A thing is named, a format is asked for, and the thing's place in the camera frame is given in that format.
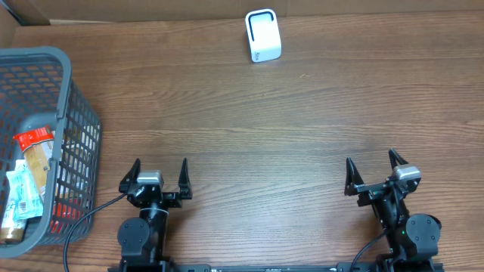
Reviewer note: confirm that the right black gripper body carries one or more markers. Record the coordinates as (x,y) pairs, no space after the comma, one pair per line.
(371,191)

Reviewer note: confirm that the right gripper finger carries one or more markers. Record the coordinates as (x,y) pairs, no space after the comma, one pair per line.
(395,158)
(353,178)

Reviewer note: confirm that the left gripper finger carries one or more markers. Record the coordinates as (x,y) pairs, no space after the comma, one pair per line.
(184,183)
(130,177)

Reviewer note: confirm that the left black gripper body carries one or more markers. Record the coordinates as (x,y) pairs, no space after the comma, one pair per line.
(172,202)

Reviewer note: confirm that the orange spaghetti pasta packet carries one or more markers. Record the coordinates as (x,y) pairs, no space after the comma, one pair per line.
(37,148)

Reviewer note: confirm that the teal snack bar wrapper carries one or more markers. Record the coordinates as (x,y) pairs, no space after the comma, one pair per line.
(28,202)

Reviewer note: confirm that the white tube with gold cap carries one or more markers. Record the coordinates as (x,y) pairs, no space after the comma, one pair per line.
(12,229)

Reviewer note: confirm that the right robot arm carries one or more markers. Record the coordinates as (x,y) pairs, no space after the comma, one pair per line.
(413,239)

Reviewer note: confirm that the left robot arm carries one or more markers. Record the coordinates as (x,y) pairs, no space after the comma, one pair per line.
(142,238)

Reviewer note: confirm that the white barcode scanner stand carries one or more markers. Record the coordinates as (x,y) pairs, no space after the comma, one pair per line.
(263,35)

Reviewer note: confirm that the grey plastic shopping basket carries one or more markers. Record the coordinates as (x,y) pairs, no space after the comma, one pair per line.
(37,89)

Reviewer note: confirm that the cardboard panel backdrop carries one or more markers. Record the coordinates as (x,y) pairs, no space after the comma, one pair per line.
(339,25)

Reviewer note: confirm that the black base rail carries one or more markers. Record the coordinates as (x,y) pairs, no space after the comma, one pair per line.
(272,268)

